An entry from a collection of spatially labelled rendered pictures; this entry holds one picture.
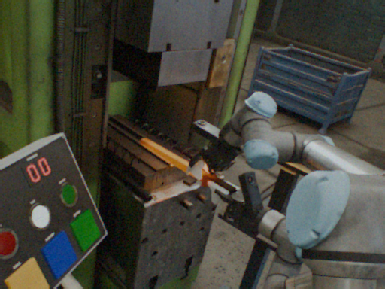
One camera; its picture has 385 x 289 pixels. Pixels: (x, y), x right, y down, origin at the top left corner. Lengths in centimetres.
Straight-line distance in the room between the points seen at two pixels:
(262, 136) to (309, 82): 404
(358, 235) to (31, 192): 60
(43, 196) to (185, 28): 58
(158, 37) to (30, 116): 39
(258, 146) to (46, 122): 56
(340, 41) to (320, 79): 466
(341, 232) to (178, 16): 71
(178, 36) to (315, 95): 393
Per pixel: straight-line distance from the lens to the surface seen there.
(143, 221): 123
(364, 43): 926
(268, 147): 92
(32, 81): 104
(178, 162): 124
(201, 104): 149
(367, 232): 58
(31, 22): 101
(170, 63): 110
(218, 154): 111
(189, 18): 111
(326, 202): 56
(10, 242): 78
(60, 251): 86
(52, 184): 87
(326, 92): 489
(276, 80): 515
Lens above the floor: 160
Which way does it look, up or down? 31 degrees down
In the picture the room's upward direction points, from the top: 9 degrees clockwise
